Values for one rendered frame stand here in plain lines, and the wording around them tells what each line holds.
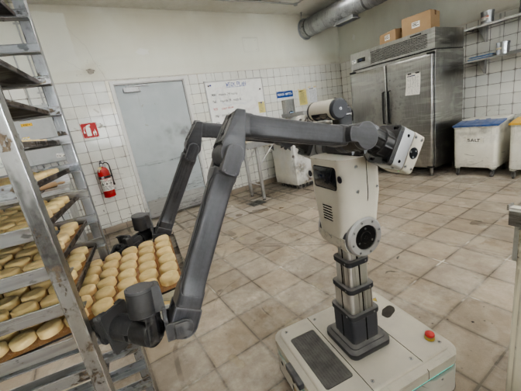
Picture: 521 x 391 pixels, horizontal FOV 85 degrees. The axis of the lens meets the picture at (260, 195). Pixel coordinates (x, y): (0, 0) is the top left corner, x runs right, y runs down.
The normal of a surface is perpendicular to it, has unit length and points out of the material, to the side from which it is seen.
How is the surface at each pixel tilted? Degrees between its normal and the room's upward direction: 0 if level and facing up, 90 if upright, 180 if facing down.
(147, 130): 90
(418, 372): 31
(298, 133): 86
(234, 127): 82
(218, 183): 90
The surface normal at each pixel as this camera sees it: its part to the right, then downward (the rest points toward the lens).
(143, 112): 0.54, 0.14
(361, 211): 0.40, 0.36
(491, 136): -0.78, 0.31
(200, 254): 0.37, 0.03
